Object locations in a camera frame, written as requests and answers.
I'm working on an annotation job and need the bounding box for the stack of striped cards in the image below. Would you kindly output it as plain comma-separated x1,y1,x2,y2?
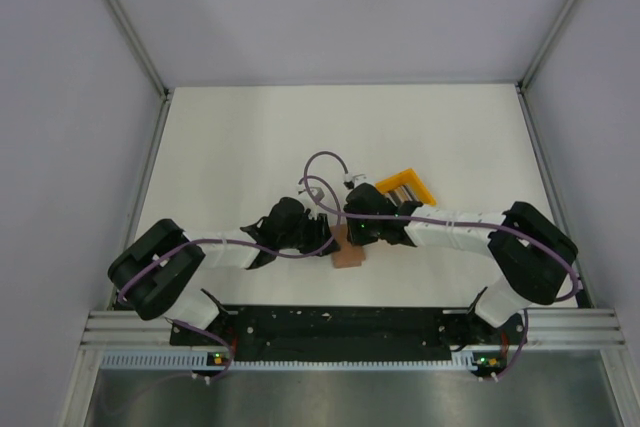
389,185,418,205

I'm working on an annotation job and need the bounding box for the yellow plastic bin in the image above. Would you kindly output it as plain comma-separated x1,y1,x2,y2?
374,168,437,206

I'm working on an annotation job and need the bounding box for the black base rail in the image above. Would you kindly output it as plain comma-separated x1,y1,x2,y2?
169,302,526,363

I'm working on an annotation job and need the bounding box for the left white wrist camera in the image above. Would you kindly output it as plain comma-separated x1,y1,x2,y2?
297,184,325,205

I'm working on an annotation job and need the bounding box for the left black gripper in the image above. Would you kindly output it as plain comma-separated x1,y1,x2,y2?
278,211,339,257

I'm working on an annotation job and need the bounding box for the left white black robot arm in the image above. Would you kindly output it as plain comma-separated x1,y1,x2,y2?
107,197,340,344

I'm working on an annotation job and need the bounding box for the tan leather card holder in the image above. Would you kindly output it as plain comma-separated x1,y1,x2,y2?
331,224,366,269

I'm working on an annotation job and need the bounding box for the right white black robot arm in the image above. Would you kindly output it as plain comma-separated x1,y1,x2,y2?
344,183,579,343

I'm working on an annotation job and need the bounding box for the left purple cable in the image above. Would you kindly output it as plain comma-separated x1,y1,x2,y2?
118,175,346,306

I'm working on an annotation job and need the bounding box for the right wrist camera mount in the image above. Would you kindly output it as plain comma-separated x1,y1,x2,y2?
343,172,369,191

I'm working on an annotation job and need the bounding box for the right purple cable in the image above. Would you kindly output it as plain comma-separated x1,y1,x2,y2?
304,151,581,302

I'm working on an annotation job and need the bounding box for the purple cable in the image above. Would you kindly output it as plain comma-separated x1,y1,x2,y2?
118,175,346,306
304,151,581,302

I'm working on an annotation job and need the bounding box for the white slotted cable duct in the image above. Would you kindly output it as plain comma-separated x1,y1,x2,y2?
102,349,481,373

